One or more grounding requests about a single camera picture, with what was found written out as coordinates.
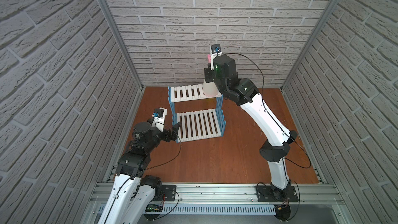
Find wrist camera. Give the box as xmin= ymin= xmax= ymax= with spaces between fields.
xmin=152 ymin=107 xmax=167 ymax=132
xmin=208 ymin=44 xmax=222 ymax=70

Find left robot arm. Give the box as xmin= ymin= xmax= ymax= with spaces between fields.
xmin=98 ymin=121 xmax=181 ymax=224

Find black round connector box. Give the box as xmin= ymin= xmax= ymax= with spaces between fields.
xmin=274 ymin=205 xmax=291 ymax=222

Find white pink spray bottle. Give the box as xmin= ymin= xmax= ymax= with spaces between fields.
xmin=203 ymin=53 xmax=220 ymax=97

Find green circuit board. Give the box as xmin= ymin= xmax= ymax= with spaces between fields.
xmin=145 ymin=204 xmax=163 ymax=212

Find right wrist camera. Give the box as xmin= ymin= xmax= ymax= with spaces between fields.
xmin=208 ymin=44 xmax=222 ymax=70

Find aluminium mounting rail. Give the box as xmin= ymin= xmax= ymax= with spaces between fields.
xmin=90 ymin=181 xmax=344 ymax=205

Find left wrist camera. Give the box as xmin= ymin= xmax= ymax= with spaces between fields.
xmin=152 ymin=107 xmax=167 ymax=132

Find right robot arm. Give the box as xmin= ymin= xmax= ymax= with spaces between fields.
xmin=204 ymin=54 xmax=297 ymax=193

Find blue white slatted shelf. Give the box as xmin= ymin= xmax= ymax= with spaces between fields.
xmin=168 ymin=84 xmax=226 ymax=142

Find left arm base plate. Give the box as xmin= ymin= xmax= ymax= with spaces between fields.
xmin=153 ymin=184 xmax=177 ymax=202

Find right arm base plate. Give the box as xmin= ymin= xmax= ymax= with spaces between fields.
xmin=255 ymin=185 xmax=299 ymax=203

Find white vented cable duct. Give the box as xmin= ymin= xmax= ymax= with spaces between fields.
xmin=141 ymin=203 xmax=276 ymax=215

